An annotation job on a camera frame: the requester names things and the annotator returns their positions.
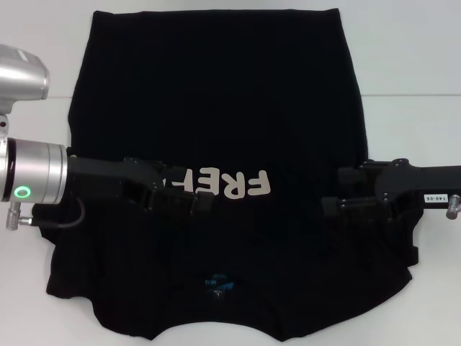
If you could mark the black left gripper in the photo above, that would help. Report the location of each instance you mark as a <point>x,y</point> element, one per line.
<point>104,180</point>

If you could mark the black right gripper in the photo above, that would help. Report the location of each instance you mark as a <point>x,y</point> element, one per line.
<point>407,187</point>

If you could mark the black t-shirt with FREE! print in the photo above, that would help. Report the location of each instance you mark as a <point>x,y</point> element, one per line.
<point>216,108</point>

